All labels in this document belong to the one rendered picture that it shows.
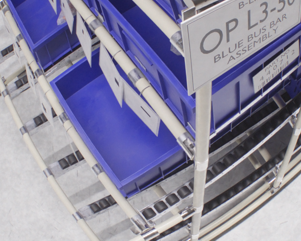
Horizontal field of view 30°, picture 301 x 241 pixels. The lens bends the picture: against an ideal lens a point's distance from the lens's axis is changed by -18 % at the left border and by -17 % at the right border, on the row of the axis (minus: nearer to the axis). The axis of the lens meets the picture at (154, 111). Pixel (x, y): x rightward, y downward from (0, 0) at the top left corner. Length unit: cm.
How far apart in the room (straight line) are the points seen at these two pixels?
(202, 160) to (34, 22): 91
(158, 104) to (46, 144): 124
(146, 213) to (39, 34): 70
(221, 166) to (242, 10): 84
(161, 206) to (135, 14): 51
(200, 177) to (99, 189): 109
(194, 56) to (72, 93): 92
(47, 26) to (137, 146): 53
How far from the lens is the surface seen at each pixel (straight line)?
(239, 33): 100
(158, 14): 110
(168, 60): 148
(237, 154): 174
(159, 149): 174
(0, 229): 255
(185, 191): 170
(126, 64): 150
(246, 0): 94
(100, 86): 184
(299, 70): 180
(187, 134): 141
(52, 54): 189
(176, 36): 107
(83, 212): 202
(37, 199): 254
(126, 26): 132
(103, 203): 201
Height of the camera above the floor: 234
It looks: 63 degrees down
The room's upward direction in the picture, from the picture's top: 7 degrees counter-clockwise
